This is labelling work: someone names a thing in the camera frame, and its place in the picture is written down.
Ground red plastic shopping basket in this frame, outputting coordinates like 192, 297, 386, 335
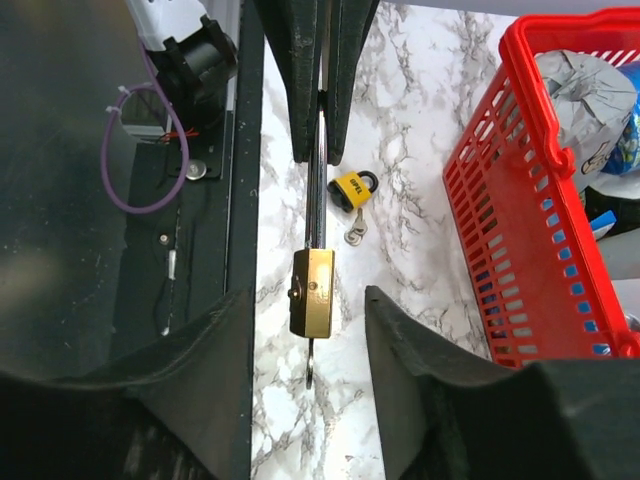
443, 7, 639, 368

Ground black mounting base rail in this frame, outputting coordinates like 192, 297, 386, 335
108, 1, 263, 352

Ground small brass padlock key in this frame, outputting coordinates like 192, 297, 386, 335
305, 338, 315, 390

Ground white blue paper roll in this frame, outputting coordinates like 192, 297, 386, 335
602, 60, 639, 175

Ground blue flat box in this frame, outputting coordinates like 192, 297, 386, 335
589, 210, 618, 241

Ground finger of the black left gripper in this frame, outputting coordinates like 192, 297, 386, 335
255, 0, 320, 163
327, 0, 379, 165

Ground small silver keys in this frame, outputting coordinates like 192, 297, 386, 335
343, 207, 368, 247

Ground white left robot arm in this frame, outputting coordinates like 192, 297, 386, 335
127, 1, 378, 166

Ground yellow padlock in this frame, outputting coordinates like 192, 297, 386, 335
327, 170, 379, 213

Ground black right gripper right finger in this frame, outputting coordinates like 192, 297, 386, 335
365, 286, 639, 479

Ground small brass padlock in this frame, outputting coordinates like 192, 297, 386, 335
289, 111, 335, 339

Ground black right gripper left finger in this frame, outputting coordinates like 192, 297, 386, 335
1, 291, 252, 479

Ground grey wrapped roll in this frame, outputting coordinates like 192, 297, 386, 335
536, 50, 638, 192

